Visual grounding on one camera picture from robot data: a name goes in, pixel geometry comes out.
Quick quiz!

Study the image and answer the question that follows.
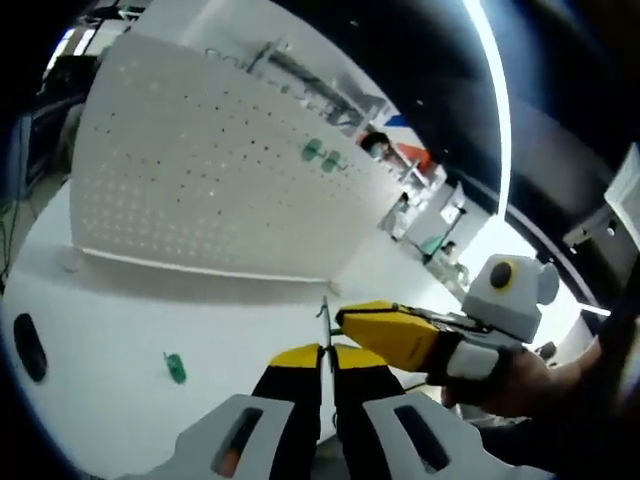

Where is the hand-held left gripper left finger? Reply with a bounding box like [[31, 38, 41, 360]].
[[123, 343, 326, 480]]

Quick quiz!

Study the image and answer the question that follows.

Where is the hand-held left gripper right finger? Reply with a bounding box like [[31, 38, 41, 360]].
[[333, 342, 551, 480]]

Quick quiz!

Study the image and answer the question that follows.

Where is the white perforated mounting plate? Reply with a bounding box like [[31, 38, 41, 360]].
[[62, 32, 417, 296]]

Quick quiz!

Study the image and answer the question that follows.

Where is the long ceiling light strip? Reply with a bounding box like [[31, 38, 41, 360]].
[[461, 0, 515, 217]]

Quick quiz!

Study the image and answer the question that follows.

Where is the metal shelf rack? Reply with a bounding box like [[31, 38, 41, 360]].
[[204, 40, 397, 129]]

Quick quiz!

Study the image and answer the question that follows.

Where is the black computer mouse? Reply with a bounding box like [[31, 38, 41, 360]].
[[12, 312, 49, 384]]

